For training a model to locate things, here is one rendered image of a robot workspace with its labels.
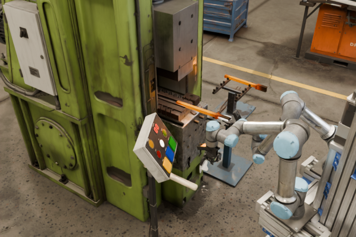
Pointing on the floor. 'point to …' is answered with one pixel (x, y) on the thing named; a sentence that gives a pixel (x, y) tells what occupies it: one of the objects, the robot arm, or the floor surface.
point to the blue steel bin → (225, 9)
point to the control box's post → (153, 203)
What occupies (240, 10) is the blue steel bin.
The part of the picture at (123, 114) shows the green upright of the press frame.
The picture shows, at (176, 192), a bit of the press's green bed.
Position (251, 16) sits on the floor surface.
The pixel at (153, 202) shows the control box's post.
